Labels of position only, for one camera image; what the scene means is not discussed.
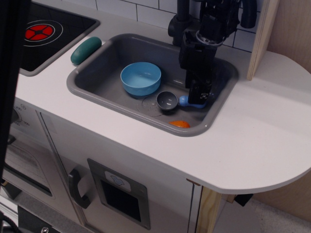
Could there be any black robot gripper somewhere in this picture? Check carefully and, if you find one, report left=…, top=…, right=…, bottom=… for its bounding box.
left=178, top=26, right=224, bottom=105

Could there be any grey spoon with blue handle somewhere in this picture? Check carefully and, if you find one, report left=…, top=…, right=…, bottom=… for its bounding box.
left=156, top=91, right=213, bottom=111

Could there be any blue plastic bowl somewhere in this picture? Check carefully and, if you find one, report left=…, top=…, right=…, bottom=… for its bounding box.
left=120, top=62, right=162, bottom=96

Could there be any grey plastic sink basin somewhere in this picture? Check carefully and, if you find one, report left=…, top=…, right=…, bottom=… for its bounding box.
left=67, top=34, right=239, bottom=136

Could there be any orange toy food piece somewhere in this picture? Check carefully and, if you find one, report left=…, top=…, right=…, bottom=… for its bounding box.
left=169, top=120, right=190, bottom=128

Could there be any dark grey toy faucet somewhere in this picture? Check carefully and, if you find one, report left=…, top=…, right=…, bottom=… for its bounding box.
left=168, top=0, right=257, bottom=46

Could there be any green toy cucumber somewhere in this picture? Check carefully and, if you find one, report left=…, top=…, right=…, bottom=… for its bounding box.
left=70, top=36, right=102, bottom=65

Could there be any white cabinet door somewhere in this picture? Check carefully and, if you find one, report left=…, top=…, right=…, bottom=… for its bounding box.
left=41, top=114, right=200, bottom=233

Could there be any grey ice dispenser panel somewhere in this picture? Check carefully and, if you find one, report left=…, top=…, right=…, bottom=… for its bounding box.
left=87, top=158, right=151, bottom=230

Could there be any black toy stove top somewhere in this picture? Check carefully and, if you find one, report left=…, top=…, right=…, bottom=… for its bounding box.
left=19, top=2, right=100, bottom=77

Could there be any grey oven knob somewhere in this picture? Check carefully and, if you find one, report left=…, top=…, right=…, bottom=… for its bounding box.
left=11, top=109, right=20, bottom=124

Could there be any white toy oven door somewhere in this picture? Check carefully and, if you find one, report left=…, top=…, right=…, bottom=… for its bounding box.
left=3, top=136, right=76, bottom=219

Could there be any light wooden side post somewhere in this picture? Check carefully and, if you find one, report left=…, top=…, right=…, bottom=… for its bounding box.
left=246, top=0, right=279, bottom=81

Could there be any dark grey cabinet door handle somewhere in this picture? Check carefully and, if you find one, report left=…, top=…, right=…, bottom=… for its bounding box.
left=68, top=169, right=90, bottom=209

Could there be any grey oven door handle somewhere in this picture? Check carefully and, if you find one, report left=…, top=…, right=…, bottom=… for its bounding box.
left=7, top=135, right=16, bottom=145

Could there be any black cable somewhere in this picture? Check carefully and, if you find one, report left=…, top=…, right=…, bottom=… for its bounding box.
left=0, top=216, right=17, bottom=233

